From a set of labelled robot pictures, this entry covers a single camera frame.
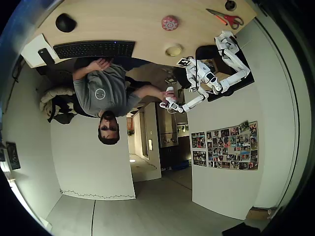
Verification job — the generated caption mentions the white leader robot arm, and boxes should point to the white leader robot arm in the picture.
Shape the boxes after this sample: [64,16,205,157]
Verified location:
[182,59,212,114]

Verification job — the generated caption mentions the beige roll of tape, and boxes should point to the beige roll of tape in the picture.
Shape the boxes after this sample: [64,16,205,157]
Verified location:
[164,43,183,58]

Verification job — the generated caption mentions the white leader arm handle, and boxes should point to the white leader arm handle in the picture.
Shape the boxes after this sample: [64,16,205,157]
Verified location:
[159,86,184,114]

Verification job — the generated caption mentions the man's right forearm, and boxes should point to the man's right forearm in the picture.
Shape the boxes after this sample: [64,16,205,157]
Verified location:
[134,85,163,101]

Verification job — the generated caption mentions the man's left forearm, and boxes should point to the man's left forearm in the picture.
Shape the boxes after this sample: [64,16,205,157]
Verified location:
[72,64,93,81]

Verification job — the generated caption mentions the man's right hand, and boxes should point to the man's right hand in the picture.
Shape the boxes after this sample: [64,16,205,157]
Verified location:
[159,89,178,103]

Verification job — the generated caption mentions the man's left hand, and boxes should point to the man's left hand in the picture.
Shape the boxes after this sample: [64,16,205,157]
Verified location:
[87,58,114,72]

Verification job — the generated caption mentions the black-white fiducial marker card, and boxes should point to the black-white fiducial marker card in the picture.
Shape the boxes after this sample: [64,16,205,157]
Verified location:
[176,57,192,68]

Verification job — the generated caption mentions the small photo collage poster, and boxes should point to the small photo collage poster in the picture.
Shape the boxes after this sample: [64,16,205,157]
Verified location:
[191,132,206,149]
[192,150,207,167]

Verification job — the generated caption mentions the stainless steel refrigerator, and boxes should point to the stainless steel refrigerator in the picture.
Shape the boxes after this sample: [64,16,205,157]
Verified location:
[157,103,178,148]

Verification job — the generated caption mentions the large photo collage poster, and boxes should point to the large photo collage poster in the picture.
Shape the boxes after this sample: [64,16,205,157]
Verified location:
[206,120,259,171]

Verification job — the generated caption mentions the black round desk grommet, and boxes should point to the black round desk grommet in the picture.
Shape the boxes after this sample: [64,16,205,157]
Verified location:
[224,0,237,12]

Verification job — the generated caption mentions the white interior door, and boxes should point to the white interior door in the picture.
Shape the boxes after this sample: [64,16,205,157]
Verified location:
[144,102,162,182]

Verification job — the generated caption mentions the man's torso grey shirt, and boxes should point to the man's torso grey shirt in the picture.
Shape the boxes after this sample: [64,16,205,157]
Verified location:
[73,62,141,118]

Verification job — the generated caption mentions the black computer keyboard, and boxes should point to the black computer keyboard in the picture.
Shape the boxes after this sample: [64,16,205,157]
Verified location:
[53,40,136,59]

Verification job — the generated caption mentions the man's head dark hair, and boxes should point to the man's head dark hair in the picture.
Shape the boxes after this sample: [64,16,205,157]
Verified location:
[96,110,121,146]

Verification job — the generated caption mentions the black computer mouse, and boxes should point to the black computer mouse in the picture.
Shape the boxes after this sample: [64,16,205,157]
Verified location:
[55,13,77,32]

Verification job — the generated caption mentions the black bag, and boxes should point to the black bag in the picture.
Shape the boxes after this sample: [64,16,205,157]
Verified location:
[47,94,79,125]

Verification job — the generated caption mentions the cream padded blanket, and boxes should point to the cream padded blanket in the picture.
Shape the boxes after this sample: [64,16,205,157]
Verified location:
[39,88,77,116]

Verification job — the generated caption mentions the black smartphone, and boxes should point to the black smartphone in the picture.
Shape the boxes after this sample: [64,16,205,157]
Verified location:
[37,48,55,65]

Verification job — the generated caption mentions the white paper pad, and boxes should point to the white paper pad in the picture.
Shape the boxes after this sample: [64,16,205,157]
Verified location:
[21,33,61,68]

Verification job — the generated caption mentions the dark framed picture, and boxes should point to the dark framed picture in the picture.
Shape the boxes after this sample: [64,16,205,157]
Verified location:
[5,141,22,171]

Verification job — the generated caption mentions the red-handled scissors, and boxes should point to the red-handled scissors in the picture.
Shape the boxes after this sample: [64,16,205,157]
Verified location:
[205,8,245,30]

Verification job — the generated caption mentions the string light garland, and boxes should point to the string light garland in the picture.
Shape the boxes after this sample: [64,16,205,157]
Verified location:
[59,188,136,200]

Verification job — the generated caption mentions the black floor cable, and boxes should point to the black floor cable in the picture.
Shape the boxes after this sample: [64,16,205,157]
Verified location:
[91,199,97,236]

